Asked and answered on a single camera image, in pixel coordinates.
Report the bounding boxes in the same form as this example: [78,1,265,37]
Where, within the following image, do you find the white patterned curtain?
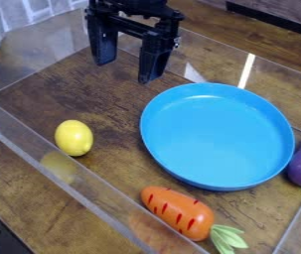
[0,0,89,45]

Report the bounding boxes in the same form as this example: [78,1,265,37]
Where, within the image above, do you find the orange toy carrot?
[141,186,248,254]

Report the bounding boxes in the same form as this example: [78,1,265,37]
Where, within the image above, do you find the clear acrylic wall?
[0,107,209,254]
[85,9,301,133]

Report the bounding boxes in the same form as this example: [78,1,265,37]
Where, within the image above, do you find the blue plastic plate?
[140,83,295,191]

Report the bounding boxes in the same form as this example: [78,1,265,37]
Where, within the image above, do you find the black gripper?
[86,0,185,84]

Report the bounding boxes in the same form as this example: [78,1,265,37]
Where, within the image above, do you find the clear acrylic back wall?
[85,9,301,133]

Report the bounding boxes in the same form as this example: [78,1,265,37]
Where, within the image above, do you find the clear acrylic front wall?
[0,107,209,254]

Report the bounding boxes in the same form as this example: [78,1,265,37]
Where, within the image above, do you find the yellow toy lemon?
[55,120,94,157]

